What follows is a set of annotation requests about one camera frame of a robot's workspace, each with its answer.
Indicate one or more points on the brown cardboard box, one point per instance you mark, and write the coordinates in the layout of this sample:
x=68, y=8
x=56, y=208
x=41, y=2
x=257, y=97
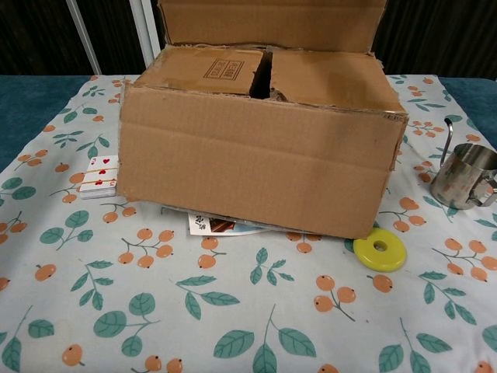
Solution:
x=252, y=163

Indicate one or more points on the thin grey frame bar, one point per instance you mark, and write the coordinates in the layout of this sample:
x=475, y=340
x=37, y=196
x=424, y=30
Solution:
x=87, y=46

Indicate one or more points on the white frame post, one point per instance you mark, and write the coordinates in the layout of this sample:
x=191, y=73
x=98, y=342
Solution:
x=141, y=39

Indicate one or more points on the stainless steel pitcher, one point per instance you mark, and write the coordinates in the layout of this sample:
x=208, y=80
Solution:
x=462, y=178

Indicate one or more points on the red building postcard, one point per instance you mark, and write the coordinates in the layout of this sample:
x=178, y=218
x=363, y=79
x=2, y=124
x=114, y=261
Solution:
x=217, y=227

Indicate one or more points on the yellow disc with hole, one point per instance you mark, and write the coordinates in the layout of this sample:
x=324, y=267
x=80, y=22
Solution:
x=372, y=258

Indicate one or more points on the floral print tablecloth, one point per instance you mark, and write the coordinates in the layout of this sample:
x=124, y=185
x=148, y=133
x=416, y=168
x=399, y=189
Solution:
x=233, y=311

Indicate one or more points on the deck of playing cards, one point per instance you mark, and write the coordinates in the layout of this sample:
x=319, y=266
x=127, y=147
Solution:
x=99, y=176

